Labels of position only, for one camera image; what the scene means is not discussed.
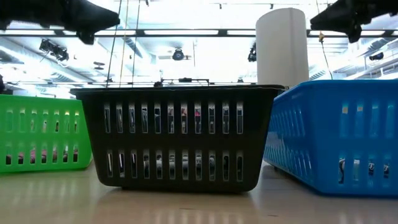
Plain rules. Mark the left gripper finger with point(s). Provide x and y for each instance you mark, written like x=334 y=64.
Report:
x=86 y=38
x=90 y=17

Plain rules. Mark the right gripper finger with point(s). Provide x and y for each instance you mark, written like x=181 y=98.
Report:
x=354 y=34
x=337 y=17

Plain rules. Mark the blue plastic basket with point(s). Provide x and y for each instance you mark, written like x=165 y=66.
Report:
x=335 y=137

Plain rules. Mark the green plastic basket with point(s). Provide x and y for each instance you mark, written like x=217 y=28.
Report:
x=43 y=133

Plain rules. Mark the magenta crayon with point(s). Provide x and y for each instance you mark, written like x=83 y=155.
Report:
x=43 y=155

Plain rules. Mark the grey crayon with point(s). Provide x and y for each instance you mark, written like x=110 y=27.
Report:
x=356 y=168

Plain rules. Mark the black ceiling disc fixture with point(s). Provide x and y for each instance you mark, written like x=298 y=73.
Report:
x=99 y=63

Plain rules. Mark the black ceiling device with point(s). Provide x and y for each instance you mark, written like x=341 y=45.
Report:
x=376 y=56

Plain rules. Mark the black ceiling spotlight cluster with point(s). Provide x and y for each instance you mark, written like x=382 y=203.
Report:
x=54 y=49

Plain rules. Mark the black hanging device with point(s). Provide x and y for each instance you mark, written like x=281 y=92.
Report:
x=252 y=56

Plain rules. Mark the black plastic basket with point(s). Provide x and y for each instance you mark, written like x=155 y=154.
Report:
x=177 y=143

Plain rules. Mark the black dome ceiling camera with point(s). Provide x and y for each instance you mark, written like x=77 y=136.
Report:
x=178 y=54

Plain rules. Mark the black overhead frame beam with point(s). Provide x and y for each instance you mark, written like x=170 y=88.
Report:
x=186 y=32

